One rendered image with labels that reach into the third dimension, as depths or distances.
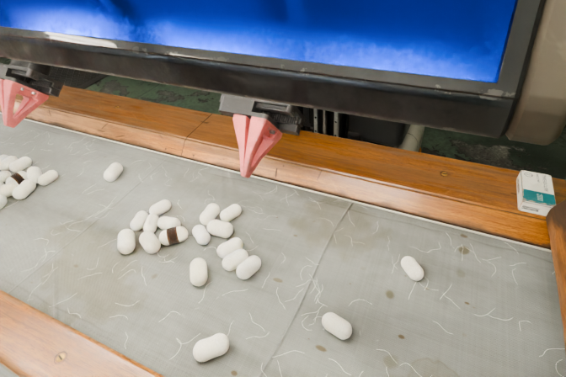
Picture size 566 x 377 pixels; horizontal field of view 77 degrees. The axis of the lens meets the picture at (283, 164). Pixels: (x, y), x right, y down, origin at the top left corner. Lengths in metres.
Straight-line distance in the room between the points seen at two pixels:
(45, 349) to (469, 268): 0.47
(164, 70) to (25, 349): 0.36
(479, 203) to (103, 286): 0.49
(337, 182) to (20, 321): 0.41
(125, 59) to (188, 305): 0.32
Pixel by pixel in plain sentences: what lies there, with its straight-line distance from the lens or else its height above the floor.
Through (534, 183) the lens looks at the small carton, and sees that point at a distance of 0.56.
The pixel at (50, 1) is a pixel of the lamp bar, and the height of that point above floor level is 1.07.
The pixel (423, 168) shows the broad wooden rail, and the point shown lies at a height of 0.76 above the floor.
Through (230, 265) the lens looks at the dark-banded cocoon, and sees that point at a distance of 0.45.
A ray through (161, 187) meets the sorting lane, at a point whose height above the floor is 0.74.
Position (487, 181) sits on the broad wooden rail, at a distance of 0.57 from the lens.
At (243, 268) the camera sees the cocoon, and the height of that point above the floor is 0.76.
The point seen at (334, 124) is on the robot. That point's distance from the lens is 1.33.
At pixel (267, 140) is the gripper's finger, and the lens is 0.49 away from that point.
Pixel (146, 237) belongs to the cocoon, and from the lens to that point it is 0.51.
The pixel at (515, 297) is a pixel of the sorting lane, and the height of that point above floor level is 0.74.
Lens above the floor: 1.12
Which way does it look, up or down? 39 degrees down
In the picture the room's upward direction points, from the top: 5 degrees counter-clockwise
